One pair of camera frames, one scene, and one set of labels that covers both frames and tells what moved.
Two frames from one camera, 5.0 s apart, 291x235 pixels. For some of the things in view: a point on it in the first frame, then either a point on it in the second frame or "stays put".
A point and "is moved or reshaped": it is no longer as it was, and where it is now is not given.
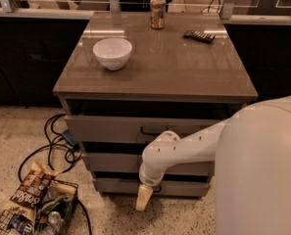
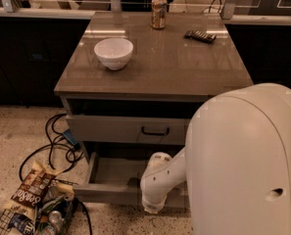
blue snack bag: (22, 224) stays put
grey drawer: (130, 163) is moved or reshaped
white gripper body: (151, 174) -> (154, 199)
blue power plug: (71, 139) stays put
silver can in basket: (55, 220) stays put
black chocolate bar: (199, 35) stays put
